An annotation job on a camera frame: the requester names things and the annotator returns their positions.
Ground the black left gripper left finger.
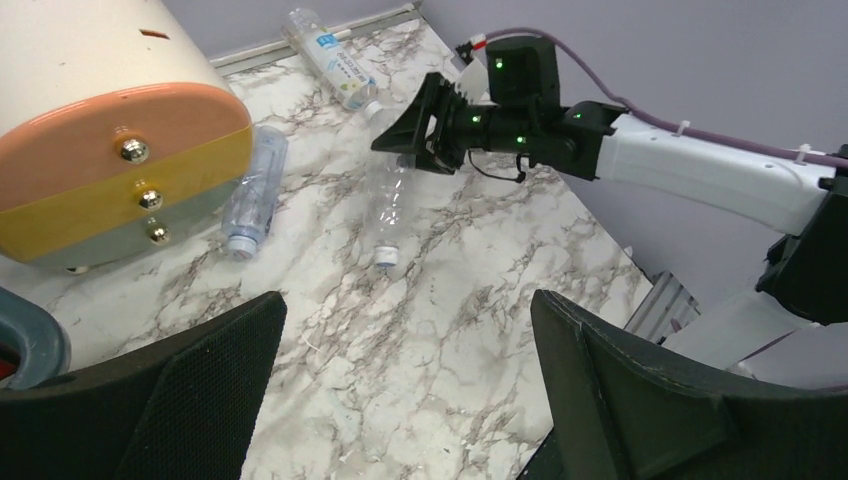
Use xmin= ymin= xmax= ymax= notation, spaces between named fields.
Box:
xmin=1 ymin=291 xmax=287 ymax=479

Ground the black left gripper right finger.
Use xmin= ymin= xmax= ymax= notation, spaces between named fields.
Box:
xmin=529 ymin=290 xmax=847 ymax=479

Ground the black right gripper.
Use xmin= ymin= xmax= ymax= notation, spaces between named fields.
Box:
xmin=370 ymin=72 xmax=493 ymax=175

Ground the clear unlabelled crushed bottle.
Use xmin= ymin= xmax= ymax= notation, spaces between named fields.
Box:
xmin=364 ymin=154 xmax=415 ymax=268

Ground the clear bottle blue white label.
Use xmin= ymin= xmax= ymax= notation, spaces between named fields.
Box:
xmin=282 ymin=7 xmax=384 ymax=120

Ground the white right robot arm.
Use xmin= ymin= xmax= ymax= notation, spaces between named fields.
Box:
xmin=371 ymin=28 xmax=847 ymax=391

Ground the dark green plastic bin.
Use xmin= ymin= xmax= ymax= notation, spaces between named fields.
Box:
xmin=1 ymin=288 xmax=72 ymax=390

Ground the clear bottle blue cap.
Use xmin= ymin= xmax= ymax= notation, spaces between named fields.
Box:
xmin=221 ymin=126 xmax=289 ymax=261

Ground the round drawer cabinet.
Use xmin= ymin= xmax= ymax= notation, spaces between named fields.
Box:
xmin=1 ymin=1 xmax=252 ymax=269

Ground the aluminium frame rail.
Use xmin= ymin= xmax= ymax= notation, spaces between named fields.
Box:
xmin=623 ymin=271 xmax=700 ymax=345

